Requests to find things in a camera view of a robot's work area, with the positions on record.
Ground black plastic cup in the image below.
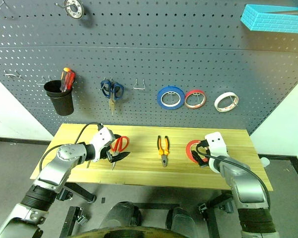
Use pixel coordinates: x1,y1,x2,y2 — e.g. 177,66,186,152
43,79,75,117

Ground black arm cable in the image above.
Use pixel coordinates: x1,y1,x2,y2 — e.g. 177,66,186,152
195,144,271,211
38,122,104,175

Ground dark grey rounded shell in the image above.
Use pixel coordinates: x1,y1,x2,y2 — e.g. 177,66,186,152
98,201,143,230
165,206,199,238

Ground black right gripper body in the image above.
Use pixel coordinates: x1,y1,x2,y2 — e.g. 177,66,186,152
195,139,211,161

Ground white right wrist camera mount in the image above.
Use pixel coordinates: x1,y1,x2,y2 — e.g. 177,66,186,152
204,131,229,160

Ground round silver metal ring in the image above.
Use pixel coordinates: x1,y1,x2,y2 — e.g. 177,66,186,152
63,0,85,19

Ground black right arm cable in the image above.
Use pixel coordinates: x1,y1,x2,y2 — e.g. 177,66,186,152
195,144,271,211

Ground screwdriver with orange-capped handle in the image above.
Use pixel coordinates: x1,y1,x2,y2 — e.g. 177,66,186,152
60,67,71,93

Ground large red tape roll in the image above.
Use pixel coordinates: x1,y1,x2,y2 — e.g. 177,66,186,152
185,139,210,165

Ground small red white tape roll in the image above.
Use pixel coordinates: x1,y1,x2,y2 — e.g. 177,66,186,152
184,89,208,111

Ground black metal table frame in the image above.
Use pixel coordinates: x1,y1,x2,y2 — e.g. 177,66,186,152
55,181,236,238

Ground blue handled scissors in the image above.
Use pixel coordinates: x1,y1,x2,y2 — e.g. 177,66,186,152
100,78,125,116

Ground dark curved rim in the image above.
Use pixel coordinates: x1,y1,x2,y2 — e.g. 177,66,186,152
74,225,191,238

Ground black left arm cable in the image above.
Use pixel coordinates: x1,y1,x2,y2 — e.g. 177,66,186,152
38,122,104,175

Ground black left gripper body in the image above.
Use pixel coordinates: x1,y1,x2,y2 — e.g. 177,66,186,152
105,142,116,163

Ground grey metal pegboard wall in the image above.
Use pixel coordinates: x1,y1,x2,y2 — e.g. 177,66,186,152
0,0,298,140

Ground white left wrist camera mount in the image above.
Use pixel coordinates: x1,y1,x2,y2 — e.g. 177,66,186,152
88,126,115,164

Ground blue tape roll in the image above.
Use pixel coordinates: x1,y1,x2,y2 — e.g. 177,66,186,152
156,85,186,111

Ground screwdriver with clear red handle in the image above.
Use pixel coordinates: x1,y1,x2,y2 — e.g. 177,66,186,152
66,70,76,91

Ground light blue brick-pattern box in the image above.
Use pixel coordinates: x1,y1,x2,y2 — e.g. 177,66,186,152
240,4,298,34

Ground red handled scissors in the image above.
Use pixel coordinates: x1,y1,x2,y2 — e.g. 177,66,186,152
110,135,131,171

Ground orange black pliers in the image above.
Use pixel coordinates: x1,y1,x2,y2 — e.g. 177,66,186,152
156,135,170,168

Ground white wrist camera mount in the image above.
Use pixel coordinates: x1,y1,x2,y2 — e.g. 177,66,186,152
88,126,115,164
204,131,229,160

